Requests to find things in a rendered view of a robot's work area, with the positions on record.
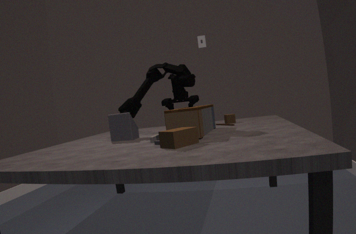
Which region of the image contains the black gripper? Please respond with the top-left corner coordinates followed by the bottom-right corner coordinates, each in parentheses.
top-left (161, 87), bottom-right (199, 110)

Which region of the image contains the brown rectangular block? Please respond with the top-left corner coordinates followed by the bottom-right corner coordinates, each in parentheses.
top-left (158, 127), bottom-right (199, 149)

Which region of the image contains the brown cube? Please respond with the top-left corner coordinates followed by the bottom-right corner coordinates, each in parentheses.
top-left (224, 114), bottom-right (236, 124)

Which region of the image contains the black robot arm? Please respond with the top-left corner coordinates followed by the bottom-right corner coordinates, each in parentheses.
top-left (119, 62), bottom-right (196, 118)

